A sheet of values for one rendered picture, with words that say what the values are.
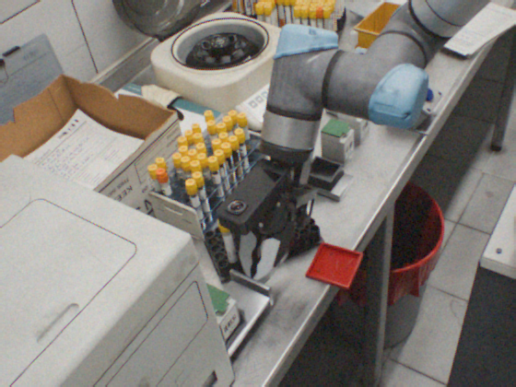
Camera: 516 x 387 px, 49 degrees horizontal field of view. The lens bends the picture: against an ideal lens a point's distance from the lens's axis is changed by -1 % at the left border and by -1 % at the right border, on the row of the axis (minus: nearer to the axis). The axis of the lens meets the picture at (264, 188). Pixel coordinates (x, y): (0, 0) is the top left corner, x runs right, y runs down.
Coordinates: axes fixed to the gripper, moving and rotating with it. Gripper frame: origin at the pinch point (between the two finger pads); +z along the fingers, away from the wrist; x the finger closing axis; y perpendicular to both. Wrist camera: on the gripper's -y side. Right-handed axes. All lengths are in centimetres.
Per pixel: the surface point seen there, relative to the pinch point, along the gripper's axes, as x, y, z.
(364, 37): 11, 50, -33
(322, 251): -4.2, 13.2, -2.4
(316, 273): -5.4, 9.5, -0.3
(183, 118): 31.6, 20.5, -13.4
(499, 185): -12, 160, 14
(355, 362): 4, 81, 60
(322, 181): 1.9, 21.3, -10.3
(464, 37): -4, 70, -37
